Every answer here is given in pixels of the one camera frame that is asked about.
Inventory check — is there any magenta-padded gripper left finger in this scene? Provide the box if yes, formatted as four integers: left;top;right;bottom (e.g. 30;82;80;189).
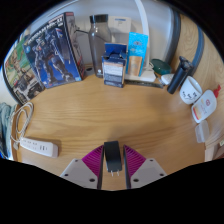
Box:
59;144;105;190

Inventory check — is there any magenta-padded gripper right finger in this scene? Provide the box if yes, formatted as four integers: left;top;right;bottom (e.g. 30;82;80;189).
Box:
123;144;168;190

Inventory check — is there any black charger block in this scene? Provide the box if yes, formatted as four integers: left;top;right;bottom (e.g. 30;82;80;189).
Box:
103;140;122;178

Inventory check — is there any white power strip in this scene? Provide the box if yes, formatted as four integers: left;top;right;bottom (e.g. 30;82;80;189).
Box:
19;137;60;159

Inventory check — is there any clear plastic container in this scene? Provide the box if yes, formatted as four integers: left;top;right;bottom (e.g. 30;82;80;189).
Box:
194;119;211;144

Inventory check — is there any white bottle with red cap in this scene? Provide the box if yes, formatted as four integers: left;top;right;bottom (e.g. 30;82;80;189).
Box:
191;84;222;124

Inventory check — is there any bed with blue bedding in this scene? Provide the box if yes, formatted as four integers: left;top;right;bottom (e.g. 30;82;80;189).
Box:
0;101;16;158

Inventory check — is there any white mug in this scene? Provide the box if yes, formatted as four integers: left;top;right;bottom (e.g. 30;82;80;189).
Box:
179;75;203;105

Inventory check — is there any small white rounded object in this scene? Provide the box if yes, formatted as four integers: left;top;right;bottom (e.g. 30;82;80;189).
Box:
160;73;175;86

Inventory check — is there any black cylindrical flask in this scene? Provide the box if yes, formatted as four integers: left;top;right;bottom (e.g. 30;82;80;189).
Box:
166;55;194;95

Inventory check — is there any dark green round case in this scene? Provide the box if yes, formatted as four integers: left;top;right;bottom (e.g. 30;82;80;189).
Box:
149;58;173;76

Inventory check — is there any small blue carton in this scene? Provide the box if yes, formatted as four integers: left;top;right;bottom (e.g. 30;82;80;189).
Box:
101;42;128;89

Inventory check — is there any green toy figure box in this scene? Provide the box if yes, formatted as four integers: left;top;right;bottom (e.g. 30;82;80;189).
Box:
3;34;46;106

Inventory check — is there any light blue packet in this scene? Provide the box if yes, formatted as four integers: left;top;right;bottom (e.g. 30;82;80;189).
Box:
126;31;149;78

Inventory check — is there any blue robot model box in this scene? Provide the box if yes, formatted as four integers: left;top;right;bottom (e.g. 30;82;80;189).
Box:
23;12;86;90

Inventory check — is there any clear bottle with black cap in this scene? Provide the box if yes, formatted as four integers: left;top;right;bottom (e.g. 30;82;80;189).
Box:
87;13;113;78

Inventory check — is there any white desk lamp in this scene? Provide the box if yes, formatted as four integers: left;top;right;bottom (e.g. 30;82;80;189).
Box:
124;0;157;83

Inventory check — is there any white box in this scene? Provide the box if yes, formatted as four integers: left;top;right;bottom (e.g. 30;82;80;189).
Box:
107;15;132;44

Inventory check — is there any white power strip cable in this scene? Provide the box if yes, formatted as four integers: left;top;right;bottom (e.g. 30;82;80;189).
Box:
9;101;35;151

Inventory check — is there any thin black cable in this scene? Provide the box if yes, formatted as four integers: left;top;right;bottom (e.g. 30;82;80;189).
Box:
74;29;91;35

